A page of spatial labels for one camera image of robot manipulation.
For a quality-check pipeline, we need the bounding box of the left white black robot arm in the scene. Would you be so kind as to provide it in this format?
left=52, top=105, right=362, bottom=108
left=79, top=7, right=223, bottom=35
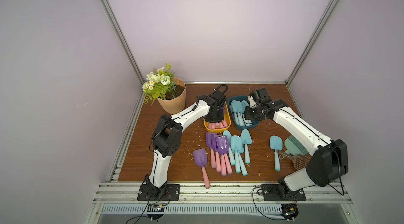
left=145, top=84, right=228, bottom=195

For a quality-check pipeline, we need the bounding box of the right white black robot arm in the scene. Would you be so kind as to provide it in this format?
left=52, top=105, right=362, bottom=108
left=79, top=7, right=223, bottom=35
left=244, top=88, right=349, bottom=194

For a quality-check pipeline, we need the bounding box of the dark teal storage box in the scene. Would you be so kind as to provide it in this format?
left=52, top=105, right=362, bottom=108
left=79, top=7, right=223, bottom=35
left=227, top=95, right=260, bottom=130

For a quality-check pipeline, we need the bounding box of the yellow storage box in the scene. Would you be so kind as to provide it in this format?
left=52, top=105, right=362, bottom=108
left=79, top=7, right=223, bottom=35
left=203, top=104, right=231, bottom=133

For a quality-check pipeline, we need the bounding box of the terracotta flower pot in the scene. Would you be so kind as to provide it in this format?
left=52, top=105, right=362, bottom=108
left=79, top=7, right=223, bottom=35
left=157, top=77, right=186, bottom=114

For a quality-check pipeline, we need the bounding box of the white flowers green plant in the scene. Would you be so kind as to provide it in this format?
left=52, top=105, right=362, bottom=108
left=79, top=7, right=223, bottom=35
left=142, top=63, right=177, bottom=104

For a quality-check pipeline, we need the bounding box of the brown slotted scoop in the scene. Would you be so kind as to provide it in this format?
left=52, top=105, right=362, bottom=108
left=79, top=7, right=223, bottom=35
left=277, top=150, right=310, bottom=170

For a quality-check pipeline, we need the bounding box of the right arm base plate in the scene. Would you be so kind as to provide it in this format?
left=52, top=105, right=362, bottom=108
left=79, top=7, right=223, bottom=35
left=261, top=184, right=307, bottom=201

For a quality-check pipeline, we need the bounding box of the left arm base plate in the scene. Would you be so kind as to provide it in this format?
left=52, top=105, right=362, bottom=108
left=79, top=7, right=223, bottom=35
left=137, top=184, right=181, bottom=201

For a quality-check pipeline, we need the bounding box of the aluminium front rail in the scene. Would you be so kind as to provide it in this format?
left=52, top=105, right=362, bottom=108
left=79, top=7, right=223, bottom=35
left=93, top=183, right=352, bottom=204

